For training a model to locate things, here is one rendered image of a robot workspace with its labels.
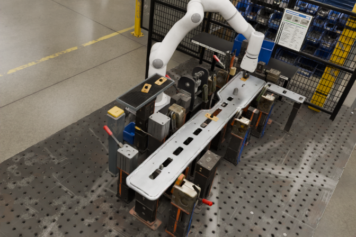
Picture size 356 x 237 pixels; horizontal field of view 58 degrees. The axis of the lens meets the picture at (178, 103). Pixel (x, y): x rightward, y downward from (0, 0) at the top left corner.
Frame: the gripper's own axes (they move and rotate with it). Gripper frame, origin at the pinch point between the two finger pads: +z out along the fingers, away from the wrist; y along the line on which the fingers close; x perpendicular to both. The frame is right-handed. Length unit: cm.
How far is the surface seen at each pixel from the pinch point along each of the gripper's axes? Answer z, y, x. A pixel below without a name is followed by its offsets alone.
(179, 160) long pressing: 9, 4, -89
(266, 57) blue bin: 0.4, 0.9, 37.6
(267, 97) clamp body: 4.9, 20.2, -7.2
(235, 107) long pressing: 9.3, 7.0, -27.2
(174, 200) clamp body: 12, 15, -109
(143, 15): 76, -223, 174
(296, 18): -30, 10, 54
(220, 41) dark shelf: 7, -44, 47
